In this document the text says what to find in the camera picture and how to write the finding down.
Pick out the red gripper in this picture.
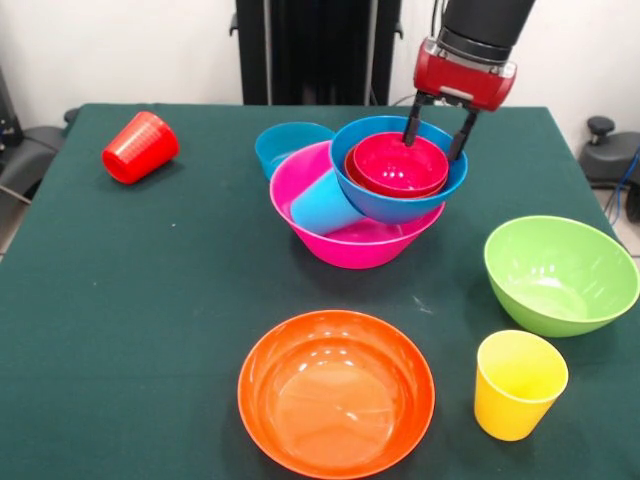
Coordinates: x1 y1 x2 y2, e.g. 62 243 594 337
401 37 519 163

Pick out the small crimson bowl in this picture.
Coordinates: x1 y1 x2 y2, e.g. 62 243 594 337
351 131 450 194

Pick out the large blue bowl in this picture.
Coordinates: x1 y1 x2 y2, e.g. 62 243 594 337
328 115 470 225

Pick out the small orange bowl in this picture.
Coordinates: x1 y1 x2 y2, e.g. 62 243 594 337
343 143 447 200

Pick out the large pink bowl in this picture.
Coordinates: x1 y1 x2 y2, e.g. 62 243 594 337
269 140 447 270

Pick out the blue cup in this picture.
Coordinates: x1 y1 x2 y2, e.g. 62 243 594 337
290 168 369 237

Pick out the green bowl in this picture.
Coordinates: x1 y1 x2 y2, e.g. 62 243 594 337
483 215 640 338

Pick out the large orange bowl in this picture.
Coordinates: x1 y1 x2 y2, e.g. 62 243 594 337
237 309 436 480

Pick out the red cup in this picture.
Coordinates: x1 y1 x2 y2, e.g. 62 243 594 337
101 110 181 185

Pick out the small blue bowl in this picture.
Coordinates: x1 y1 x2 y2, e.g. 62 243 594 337
254 122 335 182

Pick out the yellow cup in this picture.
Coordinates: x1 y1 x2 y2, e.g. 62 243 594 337
473 329 570 442

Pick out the dark green tablecloth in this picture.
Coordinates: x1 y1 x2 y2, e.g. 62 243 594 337
0 103 640 480

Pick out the black hanging cable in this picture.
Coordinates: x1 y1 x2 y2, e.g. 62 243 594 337
392 0 449 107

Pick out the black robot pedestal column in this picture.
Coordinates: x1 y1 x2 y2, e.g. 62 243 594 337
229 0 404 106

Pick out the black pedestal leg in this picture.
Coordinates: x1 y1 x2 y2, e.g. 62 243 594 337
578 116 640 224
0 107 81 201

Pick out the blue cable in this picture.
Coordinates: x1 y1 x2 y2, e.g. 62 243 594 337
606 147 640 224

